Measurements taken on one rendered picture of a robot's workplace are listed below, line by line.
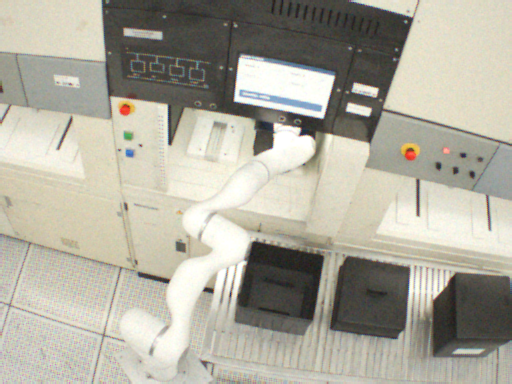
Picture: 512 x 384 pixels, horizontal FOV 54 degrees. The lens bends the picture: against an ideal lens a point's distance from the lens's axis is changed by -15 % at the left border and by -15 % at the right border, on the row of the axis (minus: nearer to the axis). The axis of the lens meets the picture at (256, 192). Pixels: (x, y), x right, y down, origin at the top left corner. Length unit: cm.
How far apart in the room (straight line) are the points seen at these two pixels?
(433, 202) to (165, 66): 133
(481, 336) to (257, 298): 92
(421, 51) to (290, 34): 38
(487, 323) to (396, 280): 45
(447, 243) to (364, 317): 53
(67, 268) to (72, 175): 87
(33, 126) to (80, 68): 85
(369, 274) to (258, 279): 43
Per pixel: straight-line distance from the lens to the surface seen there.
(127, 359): 212
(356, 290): 219
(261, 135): 221
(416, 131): 181
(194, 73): 174
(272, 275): 226
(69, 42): 181
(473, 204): 259
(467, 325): 213
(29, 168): 252
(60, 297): 310
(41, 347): 303
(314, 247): 235
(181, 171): 236
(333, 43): 158
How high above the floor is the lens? 278
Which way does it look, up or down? 56 degrees down
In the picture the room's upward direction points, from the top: 10 degrees clockwise
